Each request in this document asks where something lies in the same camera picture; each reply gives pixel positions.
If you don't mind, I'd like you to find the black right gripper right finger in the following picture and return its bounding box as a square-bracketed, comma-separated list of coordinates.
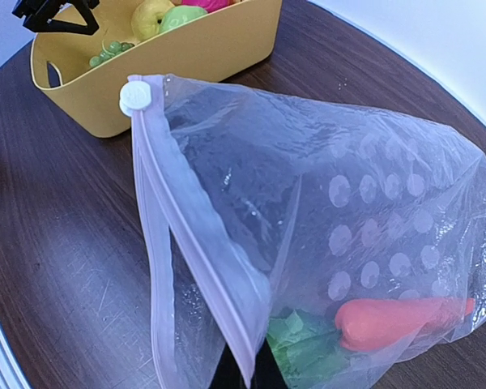
[251, 340, 288, 389]

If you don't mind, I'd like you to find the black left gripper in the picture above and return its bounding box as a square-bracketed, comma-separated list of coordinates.
[11, 0, 101, 36]

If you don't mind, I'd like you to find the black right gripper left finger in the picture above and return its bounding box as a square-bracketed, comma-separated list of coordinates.
[209, 345, 245, 389]

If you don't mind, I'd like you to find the green toy grape bunch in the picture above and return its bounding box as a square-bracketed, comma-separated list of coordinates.
[89, 41, 134, 68]

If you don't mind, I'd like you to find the green toy leaf vegetable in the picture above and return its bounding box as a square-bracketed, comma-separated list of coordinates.
[266, 310, 349, 388]

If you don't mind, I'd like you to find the yellow toy lemon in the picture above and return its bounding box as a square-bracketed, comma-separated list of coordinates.
[130, 0, 175, 41]

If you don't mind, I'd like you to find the green toy apple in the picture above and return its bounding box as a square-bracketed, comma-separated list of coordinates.
[159, 5, 207, 34]

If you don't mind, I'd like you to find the orange toy carrot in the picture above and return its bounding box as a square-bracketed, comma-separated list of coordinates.
[335, 297, 475, 353]

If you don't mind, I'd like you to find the clear zip top bag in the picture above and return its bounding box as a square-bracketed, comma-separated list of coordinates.
[119, 75, 486, 388]

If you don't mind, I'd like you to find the magenta toy fruit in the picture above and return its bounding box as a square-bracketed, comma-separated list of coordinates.
[181, 0, 234, 13]

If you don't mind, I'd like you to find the yellow plastic basket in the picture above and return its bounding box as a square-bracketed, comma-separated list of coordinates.
[30, 1, 282, 138]

